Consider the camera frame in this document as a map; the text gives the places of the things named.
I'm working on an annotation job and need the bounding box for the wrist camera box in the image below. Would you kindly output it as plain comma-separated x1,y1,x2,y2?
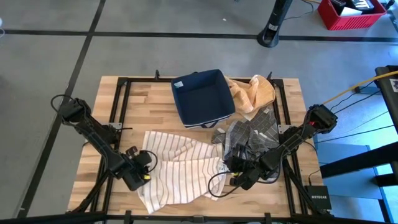
136,151,154,171
224,156,242,175

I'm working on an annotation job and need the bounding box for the orange checked towel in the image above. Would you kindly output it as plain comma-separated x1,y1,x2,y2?
224,73,277,122

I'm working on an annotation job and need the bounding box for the white brown-striped towel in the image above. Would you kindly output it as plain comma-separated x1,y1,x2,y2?
137,130,230,215

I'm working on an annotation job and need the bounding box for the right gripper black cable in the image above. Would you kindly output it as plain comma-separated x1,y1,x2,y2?
207,172,249,199

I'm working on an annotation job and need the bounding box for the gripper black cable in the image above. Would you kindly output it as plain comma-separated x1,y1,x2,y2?
141,149,159,182
207,172,249,199

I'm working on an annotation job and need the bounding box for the black diagonal beam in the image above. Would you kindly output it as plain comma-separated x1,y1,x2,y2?
319,141,398,180

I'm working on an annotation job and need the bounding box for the black keyboard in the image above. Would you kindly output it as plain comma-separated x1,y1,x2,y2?
350,0,376,11

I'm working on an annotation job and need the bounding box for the grey floor power strip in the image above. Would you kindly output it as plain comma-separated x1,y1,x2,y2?
353,85,382,95

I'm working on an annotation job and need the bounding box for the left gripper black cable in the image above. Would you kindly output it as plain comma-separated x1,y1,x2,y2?
141,149,159,182

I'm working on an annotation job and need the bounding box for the black rig crossbar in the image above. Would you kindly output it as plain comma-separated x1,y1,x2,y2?
0,211,398,224

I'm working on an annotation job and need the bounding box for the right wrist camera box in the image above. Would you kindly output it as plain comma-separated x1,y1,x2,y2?
224,156,242,175

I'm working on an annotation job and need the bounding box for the black Netgear network switch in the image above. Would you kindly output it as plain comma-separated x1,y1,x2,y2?
303,185,333,212

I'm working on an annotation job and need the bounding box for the yellow hanging cable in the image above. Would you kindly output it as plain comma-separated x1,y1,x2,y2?
322,70,398,106

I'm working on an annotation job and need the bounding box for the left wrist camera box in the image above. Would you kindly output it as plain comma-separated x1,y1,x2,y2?
136,151,154,171

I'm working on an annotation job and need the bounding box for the grey white-checked towel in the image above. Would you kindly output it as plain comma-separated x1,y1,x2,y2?
211,105,281,164

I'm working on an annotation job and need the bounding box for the black floor cable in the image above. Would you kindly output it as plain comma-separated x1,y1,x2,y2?
328,80,379,113
313,124,396,144

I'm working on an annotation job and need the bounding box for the red plastic crate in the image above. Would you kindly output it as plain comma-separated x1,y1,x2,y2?
317,0,388,32

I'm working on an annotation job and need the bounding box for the white box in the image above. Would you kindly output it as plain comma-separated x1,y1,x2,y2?
339,5,364,17

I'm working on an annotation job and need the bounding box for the black equipment rack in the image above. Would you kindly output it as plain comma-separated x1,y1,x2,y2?
374,64,398,139

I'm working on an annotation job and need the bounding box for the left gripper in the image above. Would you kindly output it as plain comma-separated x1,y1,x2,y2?
118,146,148,192

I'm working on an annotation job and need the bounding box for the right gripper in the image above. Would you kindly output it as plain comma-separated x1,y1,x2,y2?
229,142,271,192

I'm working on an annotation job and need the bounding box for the black aluminium table frame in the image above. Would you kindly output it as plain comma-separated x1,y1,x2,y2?
67,68,335,218

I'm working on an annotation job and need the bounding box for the navy white striped fabric bin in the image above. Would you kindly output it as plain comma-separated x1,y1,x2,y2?
170,68,236,129

